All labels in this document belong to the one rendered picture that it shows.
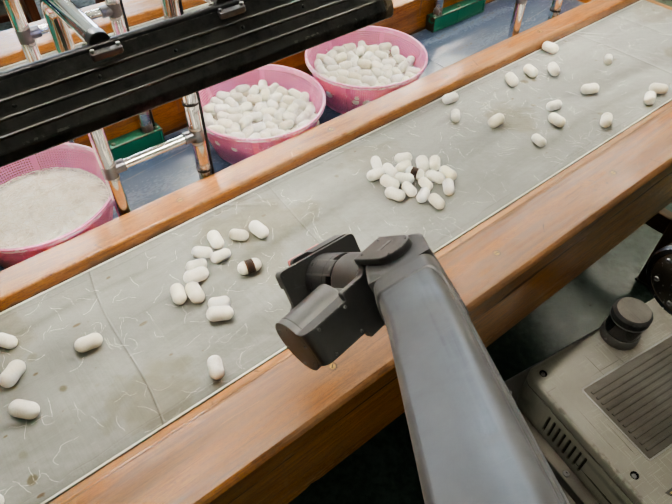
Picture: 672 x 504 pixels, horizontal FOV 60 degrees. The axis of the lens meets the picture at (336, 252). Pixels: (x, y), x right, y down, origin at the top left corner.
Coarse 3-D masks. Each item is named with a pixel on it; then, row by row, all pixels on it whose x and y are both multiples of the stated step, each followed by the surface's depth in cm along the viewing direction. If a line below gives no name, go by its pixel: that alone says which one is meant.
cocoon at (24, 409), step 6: (12, 402) 71; (18, 402) 71; (24, 402) 71; (30, 402) 71; (12, 408) 70; (18, 408) 70; (24, 408) 70; (30, 408) 70; (36, 408) 71; (12, 414) 71; (18, 414) 70; (24, 414) 70; (30, 414) 70; (36, 414) 71
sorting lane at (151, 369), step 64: (640, 0) 151; (512, 64) 130; (576, 64) 130; (640, 64) 130; (384, 128) 113; (448, 128) 113; (512, 128) 113; (576, 128) 113; (256, 192) 100; (320, 192) 100; (384, 192) 100; (512, 192) 100; (128, 256) 90; (192, 256) 90; (256, 256) 90; (0, 320) 82; (64, 320) 82; (128, 320) 82; (192, 320) 82; (256, 320) 82; (64, 384) 75; (128, 384) 75; (192, 384) 75; (0, 448) 69; (64, 448) 69; (128, 448) 69
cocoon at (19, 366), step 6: (18, 360) 75; (12, 366) 74; (18, 366) 75; (24, 366) 75; (6, 372) 74; (12, 372) 74; (18, 372) 74; (0, 378) 73; (6, 378) 73; (12, 378) 74; (18, 378) 75; (0, 384) 73; (6, 384) 73; (12, 384) 74
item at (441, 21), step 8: (440, 0) 148; (464, 0) 157; (472, 0) 157; (480, 0) 157; (440, 8) 150; (448, 8) 154; (456, 8) 154; (464, 8) 156; (472, 8) 158; (480, 8) 160; (432, 16) 151; (440, 16) 151; (448, 16) 153; (456, 16) 155; (464, 16) 158; (432, 24) 151; (440, 24) 153; (448, 24) 155; (432, 32) 153
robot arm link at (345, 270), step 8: (344, 256) 58; (352, 256) 57; (336, 264) 58; (344, 264) 57; (352, 264) 55; (336, 272) 57; (344, 272) 56; (352, 272) 55; (336, 280) 57; (344, 280) 56; (336, 288) 55
